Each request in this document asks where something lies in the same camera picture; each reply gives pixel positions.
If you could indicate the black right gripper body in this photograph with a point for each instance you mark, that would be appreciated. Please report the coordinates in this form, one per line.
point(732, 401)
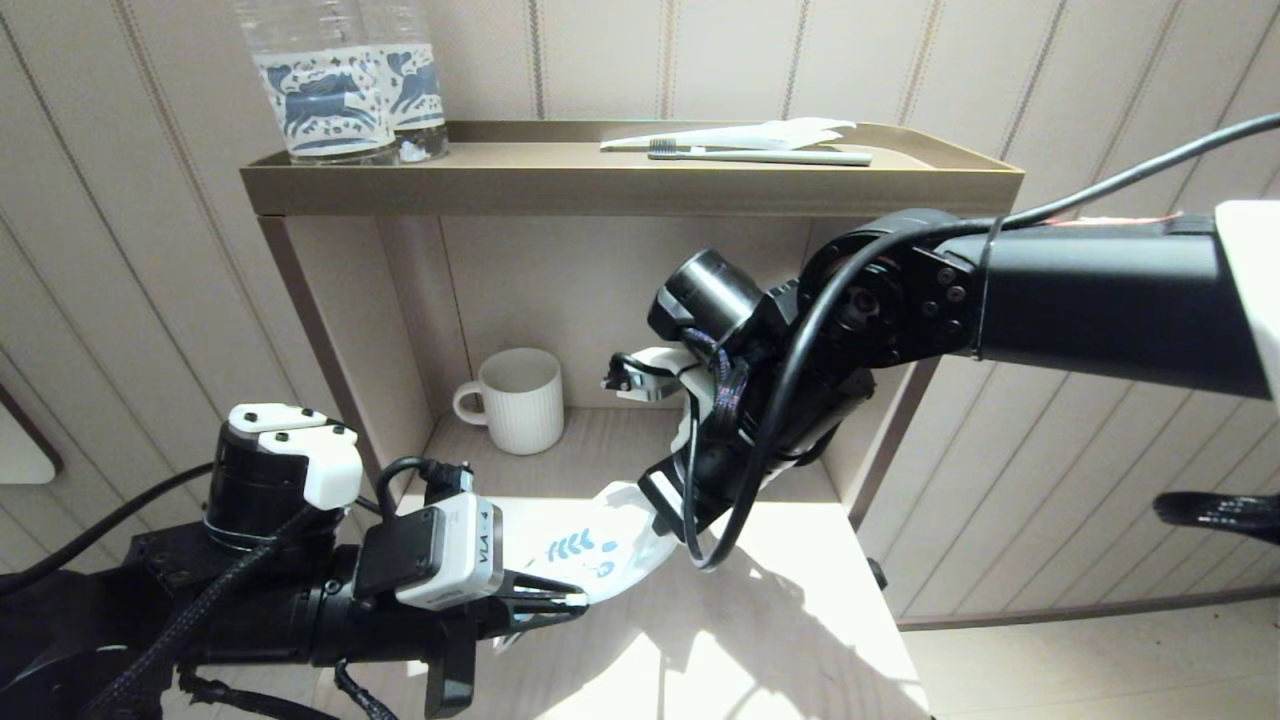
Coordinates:
point(690, 500)

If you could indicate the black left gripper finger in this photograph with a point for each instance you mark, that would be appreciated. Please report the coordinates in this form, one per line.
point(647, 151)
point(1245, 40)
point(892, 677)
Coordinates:
point(530, 588)
point(530, 618)

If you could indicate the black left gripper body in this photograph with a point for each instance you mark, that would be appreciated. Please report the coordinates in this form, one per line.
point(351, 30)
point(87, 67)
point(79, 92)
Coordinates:
point(452, 670)

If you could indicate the blue horse print pouch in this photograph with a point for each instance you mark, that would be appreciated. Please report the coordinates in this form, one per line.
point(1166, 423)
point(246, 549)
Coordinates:
point(610, 545)

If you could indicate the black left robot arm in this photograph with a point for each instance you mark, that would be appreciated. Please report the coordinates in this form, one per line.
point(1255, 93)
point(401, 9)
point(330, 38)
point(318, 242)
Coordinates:
point(250, 610)

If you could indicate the white ribbed mug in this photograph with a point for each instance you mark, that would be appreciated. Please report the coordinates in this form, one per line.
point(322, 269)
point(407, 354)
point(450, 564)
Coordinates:
point(525, 405)

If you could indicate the small black knob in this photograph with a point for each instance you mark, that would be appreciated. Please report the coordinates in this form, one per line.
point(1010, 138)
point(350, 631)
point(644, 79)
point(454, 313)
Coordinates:
point(877, 574)

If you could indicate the pale green toothbrush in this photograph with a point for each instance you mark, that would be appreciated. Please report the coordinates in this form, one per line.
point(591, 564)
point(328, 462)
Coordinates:
point(780, 157)

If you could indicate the brown shelf unit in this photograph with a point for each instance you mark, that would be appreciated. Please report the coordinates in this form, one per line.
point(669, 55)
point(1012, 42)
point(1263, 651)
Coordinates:
point(500, 190)

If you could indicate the white paper wrapper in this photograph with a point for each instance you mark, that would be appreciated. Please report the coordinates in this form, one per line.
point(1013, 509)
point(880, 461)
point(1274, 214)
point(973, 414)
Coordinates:
point(770, 135)

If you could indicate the large horse label water bottle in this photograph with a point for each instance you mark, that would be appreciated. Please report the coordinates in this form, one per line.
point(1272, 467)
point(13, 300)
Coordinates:
point(420, 90)
point(320, 100)

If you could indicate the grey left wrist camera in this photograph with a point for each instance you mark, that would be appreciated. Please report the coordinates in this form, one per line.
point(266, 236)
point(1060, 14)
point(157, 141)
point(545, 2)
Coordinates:
point(460, 560)

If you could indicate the black left camera bracket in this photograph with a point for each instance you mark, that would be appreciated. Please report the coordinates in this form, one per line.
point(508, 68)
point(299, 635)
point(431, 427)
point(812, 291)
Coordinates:
point(400, 555)

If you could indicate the white right camera bracket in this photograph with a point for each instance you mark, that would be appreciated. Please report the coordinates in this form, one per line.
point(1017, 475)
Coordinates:
point(670, 370)

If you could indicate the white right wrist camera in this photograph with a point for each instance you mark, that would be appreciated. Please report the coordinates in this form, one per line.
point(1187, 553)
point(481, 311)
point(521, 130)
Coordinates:
point(620, 380)

